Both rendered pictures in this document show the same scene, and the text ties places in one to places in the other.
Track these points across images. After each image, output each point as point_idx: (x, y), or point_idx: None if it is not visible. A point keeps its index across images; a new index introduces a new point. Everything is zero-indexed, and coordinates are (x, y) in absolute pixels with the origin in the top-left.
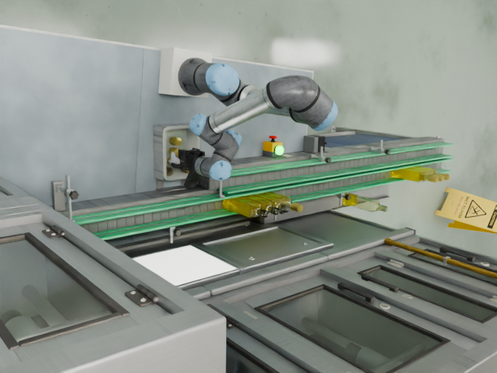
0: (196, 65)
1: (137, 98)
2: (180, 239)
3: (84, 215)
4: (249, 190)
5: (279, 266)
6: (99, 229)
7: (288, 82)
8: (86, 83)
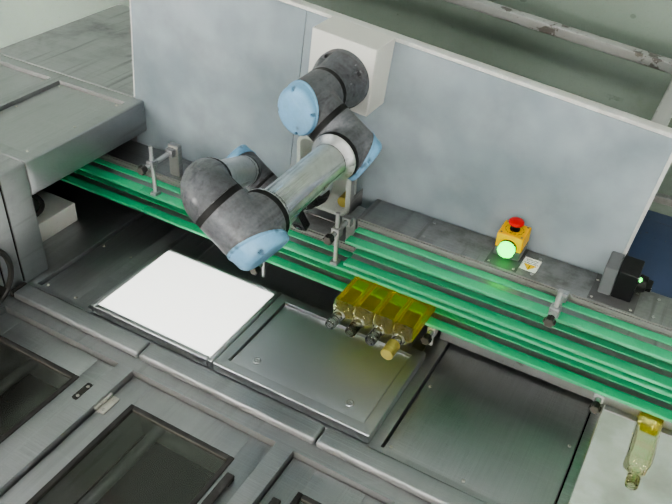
0: (315, 67)
1: (294, 78)
2: None
3: None
4: (381, 279)
5: (244, 394)
6: None
7: (184, 175)
8: (233, 41)
